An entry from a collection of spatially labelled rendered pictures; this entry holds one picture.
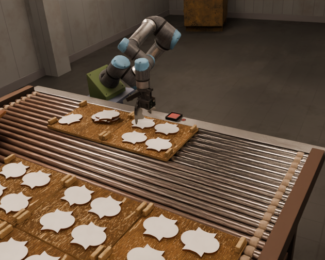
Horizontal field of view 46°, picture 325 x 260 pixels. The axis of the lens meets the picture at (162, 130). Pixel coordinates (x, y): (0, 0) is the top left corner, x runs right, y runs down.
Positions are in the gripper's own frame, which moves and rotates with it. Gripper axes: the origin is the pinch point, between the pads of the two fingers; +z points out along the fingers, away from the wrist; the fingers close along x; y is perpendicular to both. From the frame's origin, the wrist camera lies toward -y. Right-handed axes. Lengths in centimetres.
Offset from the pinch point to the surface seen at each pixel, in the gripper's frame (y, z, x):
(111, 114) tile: -20.8, 0.5, -2.6
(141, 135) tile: 7.4, 2.2, -12.8
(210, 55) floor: -135, 100, 386
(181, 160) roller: 36.4, 4.7, -20.9
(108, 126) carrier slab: -17.0, 3.9, -10.9
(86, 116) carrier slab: -37.5, 4.2, -5.8
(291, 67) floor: -4, 97, 380
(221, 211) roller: 69, 4, -46
